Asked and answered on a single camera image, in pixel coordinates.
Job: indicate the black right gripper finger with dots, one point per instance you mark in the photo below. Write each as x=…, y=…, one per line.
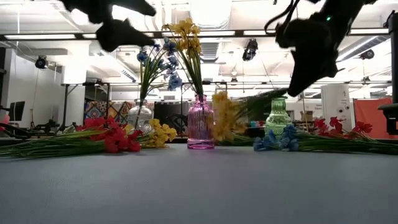
x=306, y=70
x=330, y=63

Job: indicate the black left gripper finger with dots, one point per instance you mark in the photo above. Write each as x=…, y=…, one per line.
x=116, y=35
x=136, y=7

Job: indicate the yellow flower bunch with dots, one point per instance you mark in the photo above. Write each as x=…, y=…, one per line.
x=161, y=133
x=227, y=118
x=186, y=29

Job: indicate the red flower bunch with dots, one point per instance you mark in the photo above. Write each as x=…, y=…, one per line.
x=119, y=141
x=337, y=126
x=93, y=123

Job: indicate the pink ribbed glass vase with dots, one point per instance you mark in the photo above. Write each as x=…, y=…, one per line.
x=201, y=124

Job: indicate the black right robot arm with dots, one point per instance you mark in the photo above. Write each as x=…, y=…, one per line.
x=395, y=62

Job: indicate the green glass vase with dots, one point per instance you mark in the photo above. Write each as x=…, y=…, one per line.
x=278, y=119

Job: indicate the clear glass vase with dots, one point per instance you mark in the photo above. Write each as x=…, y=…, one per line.
x=140, y=116

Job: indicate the white cabinet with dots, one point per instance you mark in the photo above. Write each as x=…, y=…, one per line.
x=337, y=102

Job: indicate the orange partition panel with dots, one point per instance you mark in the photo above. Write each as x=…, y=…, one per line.
x=371, y=112

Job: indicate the colourful patterned quilt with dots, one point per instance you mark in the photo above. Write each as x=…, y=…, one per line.
x=101, y=109

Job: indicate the black overhead rig beam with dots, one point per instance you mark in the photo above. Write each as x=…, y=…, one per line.
x=217, y=31

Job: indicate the small black computer monitor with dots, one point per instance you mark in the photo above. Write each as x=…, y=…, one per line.
x=17, y=110

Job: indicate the blue-grey table mat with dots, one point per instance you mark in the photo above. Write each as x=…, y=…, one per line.
x=199, y=193

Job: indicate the black ceiling camera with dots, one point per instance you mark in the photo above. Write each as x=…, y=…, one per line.
x=41, y=62
x=367, y=54
x=250, y=49

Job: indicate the silver spiral ventilation duct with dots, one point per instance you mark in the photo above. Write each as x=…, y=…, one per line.
x=210, y=51

